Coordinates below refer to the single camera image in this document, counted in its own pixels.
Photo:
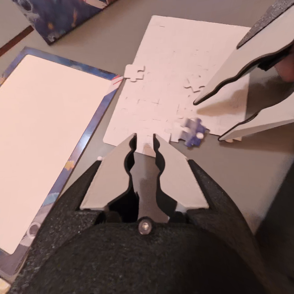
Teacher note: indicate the person's right hand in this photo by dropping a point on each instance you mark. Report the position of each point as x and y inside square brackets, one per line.
[288, 69]

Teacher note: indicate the dark perforated panel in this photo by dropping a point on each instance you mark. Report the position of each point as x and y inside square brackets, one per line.
[278, 218]

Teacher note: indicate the assembled sheet of white pieces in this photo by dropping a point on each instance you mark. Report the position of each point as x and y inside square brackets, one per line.
[165, 57]

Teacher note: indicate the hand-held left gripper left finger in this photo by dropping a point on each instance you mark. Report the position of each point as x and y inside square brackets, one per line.
[108, 183]

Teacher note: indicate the grey desk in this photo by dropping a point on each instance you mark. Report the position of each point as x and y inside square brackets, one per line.
[103, 34]

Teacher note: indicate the loose white puzzle piece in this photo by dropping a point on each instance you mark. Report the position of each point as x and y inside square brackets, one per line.
[134, 73]
[194, 83]

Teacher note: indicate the dark blue illustrated puzzle box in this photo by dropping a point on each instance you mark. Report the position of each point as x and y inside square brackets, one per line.
[64, 18]

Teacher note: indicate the light blue board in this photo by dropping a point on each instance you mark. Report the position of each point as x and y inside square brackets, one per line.
[57, 114]

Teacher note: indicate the blue purple puzzle piece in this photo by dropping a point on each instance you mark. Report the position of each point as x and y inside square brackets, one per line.
[194, 131]

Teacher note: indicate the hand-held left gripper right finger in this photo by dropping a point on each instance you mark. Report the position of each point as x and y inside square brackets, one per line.
[183, 183]

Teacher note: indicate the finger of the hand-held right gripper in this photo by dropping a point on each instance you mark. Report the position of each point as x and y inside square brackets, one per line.
[264, 117]
[252, 46]

